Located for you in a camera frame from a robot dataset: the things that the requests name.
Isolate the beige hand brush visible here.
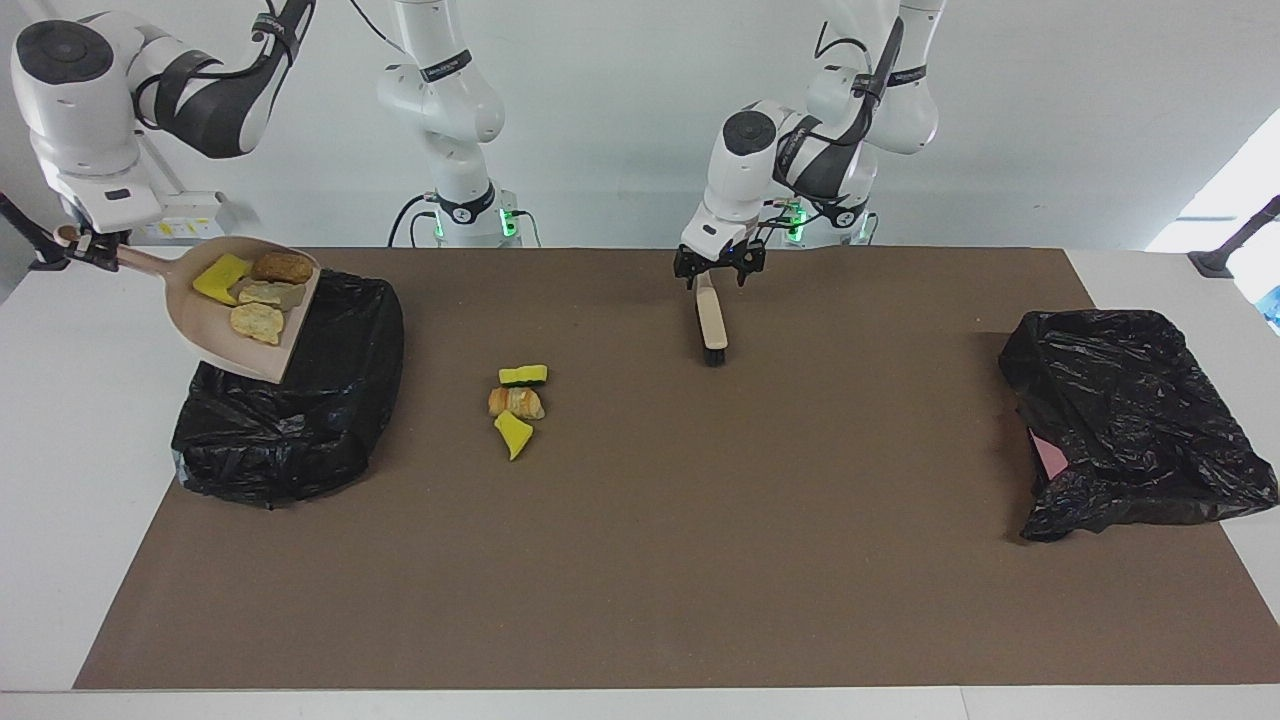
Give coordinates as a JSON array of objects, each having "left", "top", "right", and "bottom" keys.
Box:
[{"left": 694, "top": 272, "right": 732, "bottom": 368}]

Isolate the notched yellow sponge piece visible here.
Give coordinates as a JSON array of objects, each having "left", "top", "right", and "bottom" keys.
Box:
[{"left": 192, "top": 253, "right": 255, "bottom": 306}]

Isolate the beige plastic dustpan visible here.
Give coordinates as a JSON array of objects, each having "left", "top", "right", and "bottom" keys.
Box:
[{"left": 55, "top": 226, "right": 323, "bottom": 386}]

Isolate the pale dumpling piece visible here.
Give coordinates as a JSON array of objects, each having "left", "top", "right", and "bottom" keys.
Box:
[
  {"left": 237, "top": 281, "right": 307, "bottom": 312},
  {"left": 229, "top": 302, "right": 286, "bottom": 347}
]

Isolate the brown fried bread roll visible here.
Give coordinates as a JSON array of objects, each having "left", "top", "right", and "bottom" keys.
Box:
[{"left": 250, "top": 252, "right": 315, "bottom": 286}]

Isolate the striped croissant bread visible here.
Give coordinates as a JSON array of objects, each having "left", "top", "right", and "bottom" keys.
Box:
[{"left": 487, "top": 386, "right": 547, "bottom": 421}]

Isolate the yellow sponge wedge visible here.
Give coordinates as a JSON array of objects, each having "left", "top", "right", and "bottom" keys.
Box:
[{"left": 494, "top": 409, "right": 534, "bottom": 462}]

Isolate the black bag lined bin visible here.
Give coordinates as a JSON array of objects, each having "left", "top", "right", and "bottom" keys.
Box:
[{"left": 170, "top": 267, "right": 406, "bottom": 509}]

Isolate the pink plastic bin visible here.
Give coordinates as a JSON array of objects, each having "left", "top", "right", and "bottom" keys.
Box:
[{"left": 1028, "top": 428, "right": 1069, "bottom": 483}]

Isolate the crumpled black trash bag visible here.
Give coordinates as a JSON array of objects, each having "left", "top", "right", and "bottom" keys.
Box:
[{"left": 998, "top": 308, "right": 1279, "bottom": 543}]

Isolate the brown table mat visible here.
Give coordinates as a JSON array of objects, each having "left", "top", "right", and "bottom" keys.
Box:
[{"left": 72, "top": 247, "right": 1280, "bottom": 691}]

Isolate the white wall socket box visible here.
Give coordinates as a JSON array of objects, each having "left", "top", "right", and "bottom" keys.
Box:
[{"left": 150, "top": 192, "right": 236, "bottom": 241}]

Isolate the white wall conduit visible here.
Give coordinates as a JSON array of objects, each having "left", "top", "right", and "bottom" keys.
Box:
[{"left": 140, "top": 135, "right": 191, "bottom": 196}]

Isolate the black arm base cable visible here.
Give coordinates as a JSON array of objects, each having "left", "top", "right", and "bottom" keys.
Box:
[{"left": 388, "top": 193, "right": 441, "bottom": 248}]

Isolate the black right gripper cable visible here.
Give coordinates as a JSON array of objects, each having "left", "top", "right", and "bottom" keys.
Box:
[{"left": 130, "top": 0, "right": 403, "bottom": 131}]

